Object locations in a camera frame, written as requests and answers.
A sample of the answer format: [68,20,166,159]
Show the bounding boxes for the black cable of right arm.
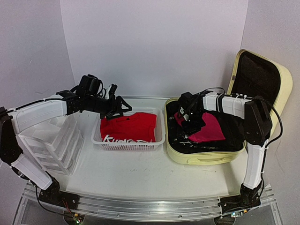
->
[255,97,283,143]

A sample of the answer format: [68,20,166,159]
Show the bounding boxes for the white perforated plastic basket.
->
[91,108,165,151]

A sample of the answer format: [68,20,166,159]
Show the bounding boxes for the white plastic drawer organizer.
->
[19,115,84,175]

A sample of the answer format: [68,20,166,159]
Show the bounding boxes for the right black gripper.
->
[181,110,206,135]

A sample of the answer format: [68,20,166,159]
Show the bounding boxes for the pale yellow hard-shell suitcase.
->
[165,50,293,165]

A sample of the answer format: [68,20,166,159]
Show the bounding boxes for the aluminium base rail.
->
[68,186,282,224]

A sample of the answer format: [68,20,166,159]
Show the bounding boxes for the red Kungfu print t-shirt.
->
[100,112,157,143]

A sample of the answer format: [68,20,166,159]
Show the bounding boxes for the magenta t-shirt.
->
[174,112,225,143]

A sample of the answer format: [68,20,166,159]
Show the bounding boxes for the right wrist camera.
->
[178,92,193,121]

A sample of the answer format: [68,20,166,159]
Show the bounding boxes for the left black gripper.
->
[85,94,133,121]

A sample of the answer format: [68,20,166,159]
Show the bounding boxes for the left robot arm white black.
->
[0,90,132,205]

